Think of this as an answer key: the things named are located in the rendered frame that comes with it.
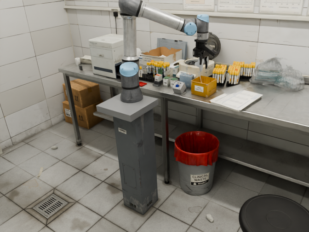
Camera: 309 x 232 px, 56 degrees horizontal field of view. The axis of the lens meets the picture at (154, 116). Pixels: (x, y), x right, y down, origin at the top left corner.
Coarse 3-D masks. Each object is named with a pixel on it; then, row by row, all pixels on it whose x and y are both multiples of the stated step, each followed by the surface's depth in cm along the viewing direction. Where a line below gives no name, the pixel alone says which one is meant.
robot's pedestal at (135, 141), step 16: (128, 128) 193; (144, 128) 197; (128, 144) 199; (144, 144) 202; (128, 160) 207; (144, 160) 206; (128, 176) 215; (144, 176) 212; (128, 192) 223; (144, 192) 217; (144, 208) 222
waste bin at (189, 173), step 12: (192, 132) 245; (204, 132) 243; (180, 144) 239; (192, 144) 246; (204, 144) 245; (216, 144) 230; (180, 156) 224; (192, 156) 217; (204, 156) 217; (216, 156) 225; (180, 168) 235; (192, 168) 225; (204, 168) 224; (180, 180) 243; (192, 180) 231; (204, 180) 231; (192, 192) 238; (204, 192) 238
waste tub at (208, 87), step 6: (198, 78) 208; (204, 78) 209; (210, 78) 206; (192, 84) 202; (198, 84) 199; (204, 84) 196; (210, 84) 197; (216, 84) 205; (192, 90) 204; (198, 90) 201; (204, 90) 198; (210, 90) 200; (204, 96) 200
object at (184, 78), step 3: (180, 75) 214; (183, 75) 213; (186, 75) 212; (189, 75) 211; (192, 75) 211; (180, 78) 215; (183, 78) 214; (186, 78) 212; (189, 78) 211; (192, 78) 211; (183, 81) 215; (186, 81) 213; (189, 81) 212; (186, 84) 214; (189, 84) 213; (189, 87) 214
